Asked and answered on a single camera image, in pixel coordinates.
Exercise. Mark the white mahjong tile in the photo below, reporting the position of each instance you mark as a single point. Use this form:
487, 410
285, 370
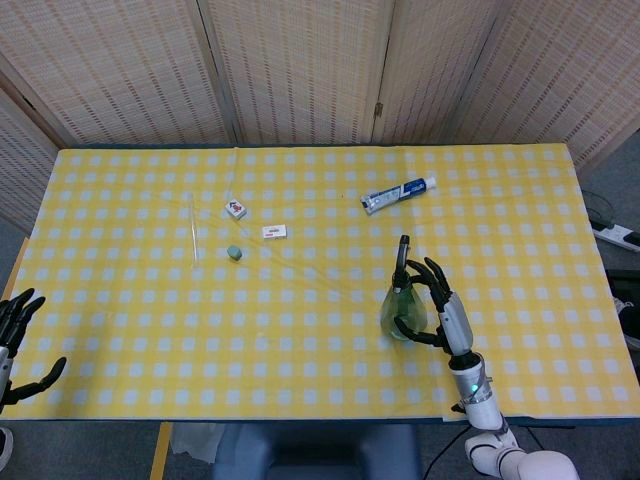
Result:
236, 209

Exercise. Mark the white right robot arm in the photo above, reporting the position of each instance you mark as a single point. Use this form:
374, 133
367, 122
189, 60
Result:
482, 405

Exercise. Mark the black white shoe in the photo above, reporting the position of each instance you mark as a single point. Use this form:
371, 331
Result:
5, 445
629, 320

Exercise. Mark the brass screen hinge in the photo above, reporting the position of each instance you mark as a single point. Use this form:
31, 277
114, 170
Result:
378, 110

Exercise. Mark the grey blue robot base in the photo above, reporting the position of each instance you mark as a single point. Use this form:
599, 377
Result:
320, 452

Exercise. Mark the yellow checkered tablecloth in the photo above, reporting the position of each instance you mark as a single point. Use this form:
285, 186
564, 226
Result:
310, 325

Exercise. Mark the small green block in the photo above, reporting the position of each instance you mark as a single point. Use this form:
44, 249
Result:
235, 252

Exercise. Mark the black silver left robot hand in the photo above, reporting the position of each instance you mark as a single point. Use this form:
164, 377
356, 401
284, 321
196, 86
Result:
17, 312

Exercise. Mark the blue white toothpaste tube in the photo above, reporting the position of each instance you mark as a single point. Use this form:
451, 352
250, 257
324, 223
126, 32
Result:
395, 195

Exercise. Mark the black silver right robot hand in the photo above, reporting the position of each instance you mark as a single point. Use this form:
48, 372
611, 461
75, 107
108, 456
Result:
456, 322

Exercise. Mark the white power strip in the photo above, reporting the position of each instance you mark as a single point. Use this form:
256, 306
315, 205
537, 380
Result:
617, 234

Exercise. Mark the small white red box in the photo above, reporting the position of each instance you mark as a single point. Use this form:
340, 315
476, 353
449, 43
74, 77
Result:
275, 232

